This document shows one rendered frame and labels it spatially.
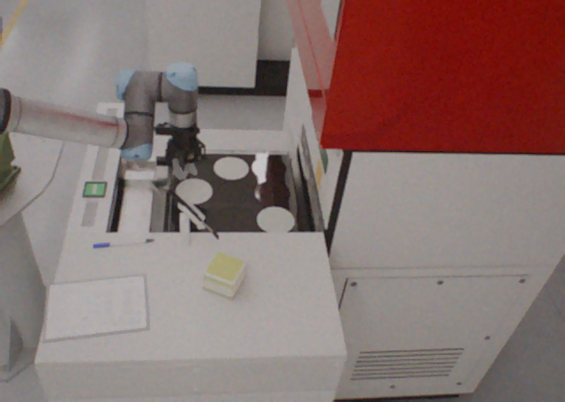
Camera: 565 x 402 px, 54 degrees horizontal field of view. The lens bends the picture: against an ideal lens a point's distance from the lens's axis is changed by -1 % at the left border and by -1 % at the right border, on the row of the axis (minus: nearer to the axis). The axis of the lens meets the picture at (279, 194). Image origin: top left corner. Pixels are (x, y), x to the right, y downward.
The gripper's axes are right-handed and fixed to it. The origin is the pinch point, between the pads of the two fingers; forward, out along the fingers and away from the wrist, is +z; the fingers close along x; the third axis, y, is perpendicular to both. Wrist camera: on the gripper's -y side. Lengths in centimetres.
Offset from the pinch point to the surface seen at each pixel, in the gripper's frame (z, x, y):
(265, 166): 1.4, 23.3, 9.4
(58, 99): 91, 32, -187
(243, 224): 1.4, 3.4, 24.7
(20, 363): 90, -53, -31
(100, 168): -4.3, -19.0, -10.0
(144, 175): 0.5, -8.3, -5.9
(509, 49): -57, 38, 60
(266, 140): 9.2, 38.4, -7.7
